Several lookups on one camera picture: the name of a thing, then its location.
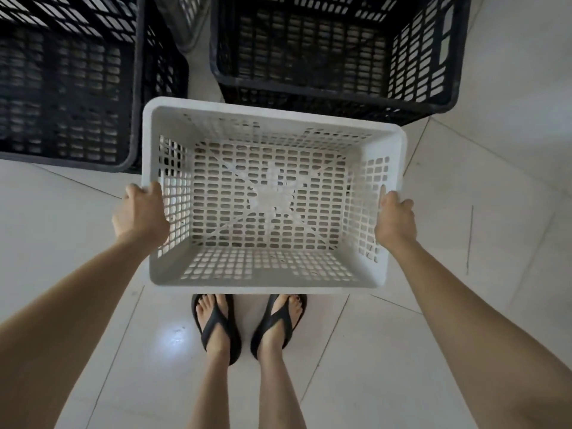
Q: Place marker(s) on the person's right hand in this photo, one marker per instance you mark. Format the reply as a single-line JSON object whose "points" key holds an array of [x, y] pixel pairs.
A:
{"points": [[394, 221]]}

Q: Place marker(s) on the person's left hand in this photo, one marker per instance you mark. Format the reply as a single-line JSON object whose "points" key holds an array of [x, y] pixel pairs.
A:
{"points": [[141, 215]]}

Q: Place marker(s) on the person's right thumb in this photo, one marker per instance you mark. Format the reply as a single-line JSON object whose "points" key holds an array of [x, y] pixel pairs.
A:
{"points": [[383, 198]]}

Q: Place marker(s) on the person's left thumb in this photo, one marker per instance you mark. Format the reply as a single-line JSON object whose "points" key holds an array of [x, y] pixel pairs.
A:
{"points": [[156, 194]]}

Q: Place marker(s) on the white plastic basket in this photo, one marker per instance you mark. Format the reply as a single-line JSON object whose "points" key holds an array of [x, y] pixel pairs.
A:
{"points": [[272, 196]]}

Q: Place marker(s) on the person's right forearm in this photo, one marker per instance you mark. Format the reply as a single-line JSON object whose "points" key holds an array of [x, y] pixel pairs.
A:
{"points": [[482, 339]]}

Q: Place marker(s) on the person's left forearm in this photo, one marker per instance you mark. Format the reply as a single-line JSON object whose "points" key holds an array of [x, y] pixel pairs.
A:
{"points": [[62, 335]]}

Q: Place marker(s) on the black plastic crate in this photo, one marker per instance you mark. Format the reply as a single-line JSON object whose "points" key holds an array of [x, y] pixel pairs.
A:
{"points": [[339, 53], [67, 80]]}

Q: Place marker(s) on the black flip-flop sandal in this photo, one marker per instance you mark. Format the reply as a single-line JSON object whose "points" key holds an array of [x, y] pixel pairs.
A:
{"points": [[219, 326], [279, 323]]}

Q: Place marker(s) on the person's left leg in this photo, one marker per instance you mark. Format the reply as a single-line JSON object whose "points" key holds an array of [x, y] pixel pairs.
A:
{"points": [[214, 375]]}

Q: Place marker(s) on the person's leg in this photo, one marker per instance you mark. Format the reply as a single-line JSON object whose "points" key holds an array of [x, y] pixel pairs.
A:
{"points": [[279, 375], [214, 375]]}

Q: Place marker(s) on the person's right leg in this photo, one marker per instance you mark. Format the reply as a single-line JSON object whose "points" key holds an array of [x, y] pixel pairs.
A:
{"points": [[279, 375]]}

